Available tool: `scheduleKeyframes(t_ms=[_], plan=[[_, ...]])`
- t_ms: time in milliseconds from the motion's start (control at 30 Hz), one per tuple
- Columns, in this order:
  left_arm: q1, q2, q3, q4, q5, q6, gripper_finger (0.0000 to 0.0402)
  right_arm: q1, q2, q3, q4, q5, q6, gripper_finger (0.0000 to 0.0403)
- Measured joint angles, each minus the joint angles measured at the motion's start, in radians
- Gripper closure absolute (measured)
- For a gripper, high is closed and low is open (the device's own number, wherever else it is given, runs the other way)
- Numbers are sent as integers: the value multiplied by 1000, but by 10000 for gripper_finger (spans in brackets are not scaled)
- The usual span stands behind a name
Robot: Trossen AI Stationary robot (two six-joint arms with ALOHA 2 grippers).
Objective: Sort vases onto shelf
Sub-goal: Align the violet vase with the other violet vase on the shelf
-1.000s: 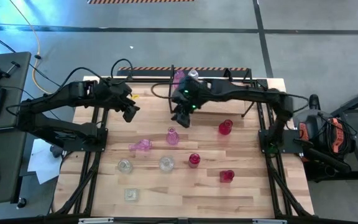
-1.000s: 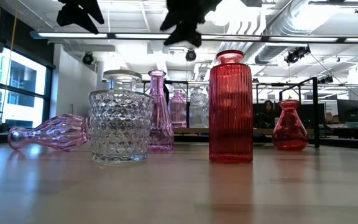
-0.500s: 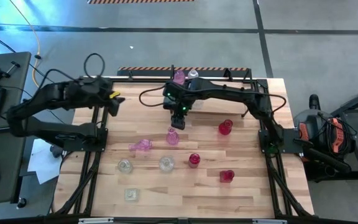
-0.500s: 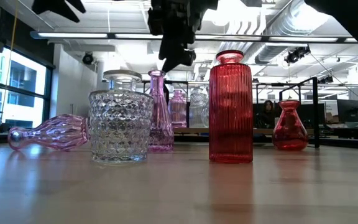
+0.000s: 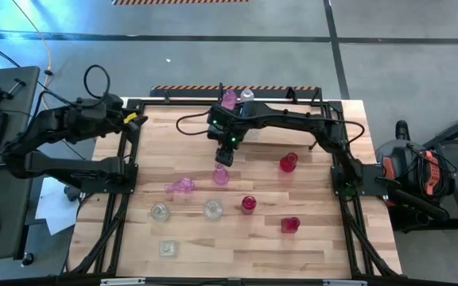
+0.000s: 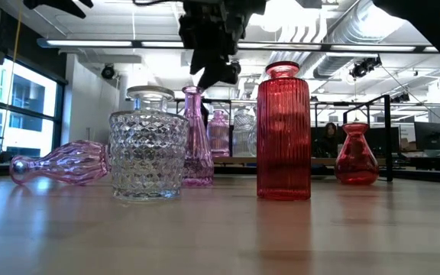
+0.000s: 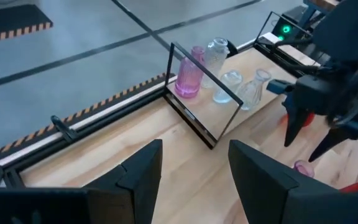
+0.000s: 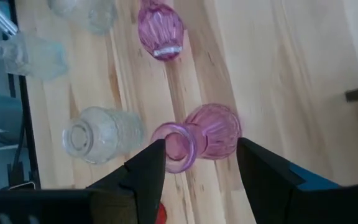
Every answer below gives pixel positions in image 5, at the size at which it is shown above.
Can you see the red bulbous glass vase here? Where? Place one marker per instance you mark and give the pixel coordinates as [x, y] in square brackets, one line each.
[288, 163]

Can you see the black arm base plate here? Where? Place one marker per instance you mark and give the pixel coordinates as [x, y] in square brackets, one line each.
[102, 187]
[374, 182]

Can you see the clear round glass bottle vase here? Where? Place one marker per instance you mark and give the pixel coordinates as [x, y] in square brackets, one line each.
[160, 212]

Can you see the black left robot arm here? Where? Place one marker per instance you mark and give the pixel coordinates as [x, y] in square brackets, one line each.
[54, 165]

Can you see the white paper sheet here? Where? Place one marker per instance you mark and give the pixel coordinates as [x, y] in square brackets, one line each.
[54, 210]

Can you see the yellow tape tag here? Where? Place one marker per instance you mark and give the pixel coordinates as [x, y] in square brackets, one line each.
[130, 118]

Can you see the clear wide-mouth glass vase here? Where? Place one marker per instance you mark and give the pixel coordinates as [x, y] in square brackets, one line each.
[213, 209]

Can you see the pink conical ribbed glass vase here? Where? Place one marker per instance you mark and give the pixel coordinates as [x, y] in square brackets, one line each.
[221, 176]

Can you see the hazard striped strip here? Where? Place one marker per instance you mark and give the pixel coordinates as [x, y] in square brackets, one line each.
[189, 87]

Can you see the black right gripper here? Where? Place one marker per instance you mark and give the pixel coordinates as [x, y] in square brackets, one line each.
[229, 127]

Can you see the pink bulbous glass vase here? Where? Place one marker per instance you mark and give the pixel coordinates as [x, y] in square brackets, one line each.
[183, 185]

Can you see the dark grey desk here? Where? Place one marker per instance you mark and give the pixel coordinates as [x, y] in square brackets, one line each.
[10, 198]
[32, 91]

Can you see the red ribbed cylinder glass vase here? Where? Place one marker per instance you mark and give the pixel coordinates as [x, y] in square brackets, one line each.
[248, 204]

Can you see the white bracket strip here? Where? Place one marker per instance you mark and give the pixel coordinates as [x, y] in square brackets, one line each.
[121, 282]
[344, 283]

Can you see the black caster wheel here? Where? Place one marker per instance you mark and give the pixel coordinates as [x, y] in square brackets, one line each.
[27, 259]
[71, 193]

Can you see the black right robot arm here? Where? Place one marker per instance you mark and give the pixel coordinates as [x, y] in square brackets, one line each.
[292, 115]

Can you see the black orange shop vacuum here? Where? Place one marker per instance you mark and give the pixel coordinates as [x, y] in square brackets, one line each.
[420, 206]

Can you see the red squat glass vase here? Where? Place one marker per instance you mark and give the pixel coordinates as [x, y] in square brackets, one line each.
[289, 225]

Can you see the clear tall diamond-cut vase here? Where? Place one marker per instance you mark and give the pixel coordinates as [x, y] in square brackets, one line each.
[247, 95]

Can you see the clear square glass vase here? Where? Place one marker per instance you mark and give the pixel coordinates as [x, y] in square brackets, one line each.
[168, 249]

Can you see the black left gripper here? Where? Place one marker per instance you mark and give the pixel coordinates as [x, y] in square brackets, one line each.
[94, 115]

